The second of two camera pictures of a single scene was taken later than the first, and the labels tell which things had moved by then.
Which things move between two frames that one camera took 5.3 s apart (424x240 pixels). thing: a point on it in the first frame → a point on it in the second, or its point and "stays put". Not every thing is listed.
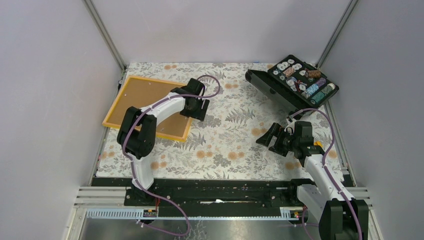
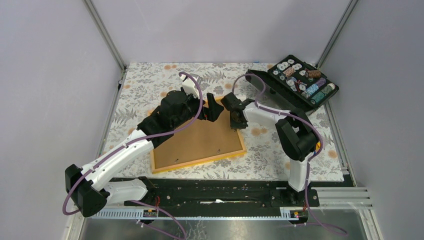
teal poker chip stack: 329,88 stays put
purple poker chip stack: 322,81 stays put
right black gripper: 275,130 → 233,125
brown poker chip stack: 313,74 stays put
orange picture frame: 139,92 → 201,141
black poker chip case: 293,84 stays put
